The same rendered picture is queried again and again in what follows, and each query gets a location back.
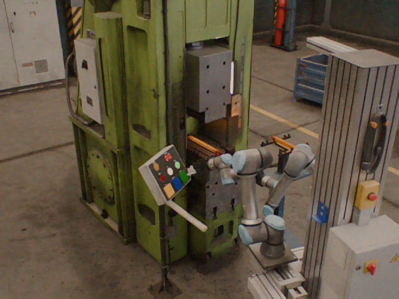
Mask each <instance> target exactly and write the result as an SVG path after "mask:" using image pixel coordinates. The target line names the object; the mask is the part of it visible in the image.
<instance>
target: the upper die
mask: <svg viewBox="0 0 399 299"><path fill-rule="evenodd" d="M186 114H187V115H189V116H191V117H193V118H195V119H197V120H199V121H201V122H203V123H207V122H211V121H214V120H217V119H220V118H223V117H226V105H223V106H220V107H216V108H213V109H210V110H207V109H206V111H204V112H197V111H195V110H193V109H191V108H189V107H186Z"/></svg>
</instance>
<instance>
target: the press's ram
mask: <svg viewBox="0 0 399 299"><path fill-rule="evenodd" d="M232 53H233V51H232V50H230V49H226V48H223V47H220V46H216V45H213V44H209V43H206V42H203V47H202V48H199V49H187V48H186V106H187V107H189V108H191V109H193V110H195V111H197V112H204V111H206V109H207V110H210V109H213V108H216V107H220V106H223V105H227V104H230V103H231V89H232Z"/></svg>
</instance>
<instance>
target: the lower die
mask: <svg viewBox="0 0 399 299"><path fill-rule="evenodd" d="M187 134H188V135H190V136H193V137H195V138H196V139H199V140H200V141H202V142H204V143H206V144H208V145H210V146H211V147H213V148H215V149H217V150H221V152H223V153H224V149H222V148H221V149H220V147H217V146H216V145H213V144H212V143H209V142H208V141H205V139H202V138H201V137H199V136H197V135H195V134H194V133H187ZM187 144H188V145H191V146H189V147H188V154H189V155H191V148H192V147H194V148H195V150H196V149H198V150H196V151H195V150H194V148H193V149H192V157H195V158H196V159H197V160H198V153H199V152H200V151H202V154H201V152H200V153H199V160H200V159H204V158H207V157H208V158H209V159H212V158H215V157H218V155H215V152H214V151H212V150H210V149H208V148H207V147H205V146H203V145H201V144H199V143H197V142H195V141H194V140H192V139H190V138H188V137H187Z"/></svg>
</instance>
